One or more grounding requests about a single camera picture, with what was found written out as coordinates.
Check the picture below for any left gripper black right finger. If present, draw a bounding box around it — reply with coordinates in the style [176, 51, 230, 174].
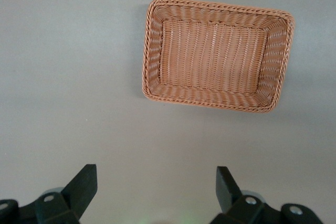
[209, 166, 323, 224]

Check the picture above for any brown wicker basket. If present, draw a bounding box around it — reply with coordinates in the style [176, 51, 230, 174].
[141, 0, 295, 114]

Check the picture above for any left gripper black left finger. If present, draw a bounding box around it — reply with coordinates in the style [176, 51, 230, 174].
[0, 164, 98, 224]

